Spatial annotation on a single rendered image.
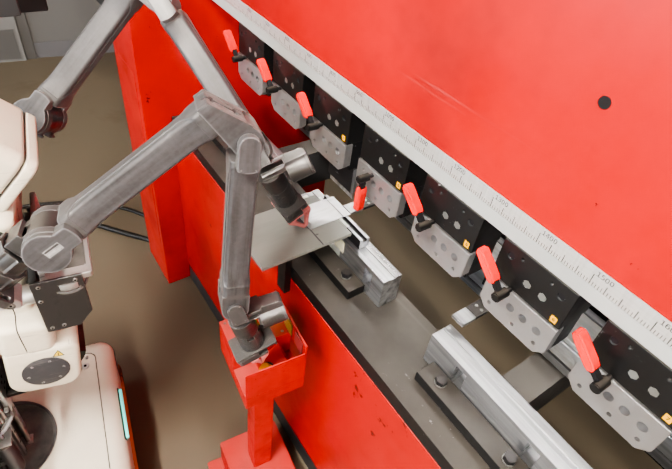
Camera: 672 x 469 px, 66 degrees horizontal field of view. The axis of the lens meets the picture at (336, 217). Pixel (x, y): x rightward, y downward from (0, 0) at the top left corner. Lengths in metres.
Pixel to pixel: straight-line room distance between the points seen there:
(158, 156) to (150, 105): 1.09
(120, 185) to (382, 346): 0.71
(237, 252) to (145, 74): 1.04
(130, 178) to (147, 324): 1.56
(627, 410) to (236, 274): 0.72
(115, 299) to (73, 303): 1.28
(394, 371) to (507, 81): 0.71
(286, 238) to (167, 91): 0.88
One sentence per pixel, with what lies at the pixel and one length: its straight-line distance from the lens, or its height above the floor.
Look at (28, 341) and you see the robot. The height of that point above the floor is 0.85.
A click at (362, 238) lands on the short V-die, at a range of 1.36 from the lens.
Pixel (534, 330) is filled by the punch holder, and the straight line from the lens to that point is 0.98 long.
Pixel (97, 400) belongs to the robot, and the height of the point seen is 0.28.
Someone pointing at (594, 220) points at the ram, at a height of 1.47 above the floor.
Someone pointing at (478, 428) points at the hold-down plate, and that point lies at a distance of 1.20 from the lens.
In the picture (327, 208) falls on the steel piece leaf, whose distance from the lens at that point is 1.41.
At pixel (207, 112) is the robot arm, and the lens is 0.88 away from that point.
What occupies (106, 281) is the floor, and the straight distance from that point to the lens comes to 2.65.
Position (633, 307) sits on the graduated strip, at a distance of 0.85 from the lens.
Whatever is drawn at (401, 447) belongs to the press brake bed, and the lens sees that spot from 1.32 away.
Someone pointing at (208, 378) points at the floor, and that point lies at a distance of 2.25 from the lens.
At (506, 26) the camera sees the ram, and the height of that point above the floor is 1.65.
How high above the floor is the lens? 1.91
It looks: 41 degrees down
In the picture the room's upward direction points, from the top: 8 degrees clockwise
